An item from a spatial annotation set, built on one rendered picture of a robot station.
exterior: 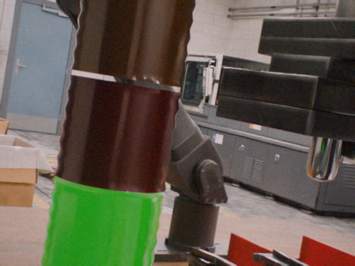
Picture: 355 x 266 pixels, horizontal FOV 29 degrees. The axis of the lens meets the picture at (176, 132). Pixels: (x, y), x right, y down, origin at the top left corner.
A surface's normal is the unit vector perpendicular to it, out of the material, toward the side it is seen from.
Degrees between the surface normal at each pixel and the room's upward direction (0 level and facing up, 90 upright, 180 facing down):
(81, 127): 76
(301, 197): 90
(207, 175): 90
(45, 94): 90
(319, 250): 90
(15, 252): 0
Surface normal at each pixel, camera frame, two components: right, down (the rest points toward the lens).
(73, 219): -0.37, -0.25
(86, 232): -0.21, 0.27
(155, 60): 0.47, -0.11
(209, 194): 0.53, 0.14
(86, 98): -0.56, 0.21
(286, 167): -0.87, -0.11
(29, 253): 0.16, -0.98
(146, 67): 0.29, 0.35
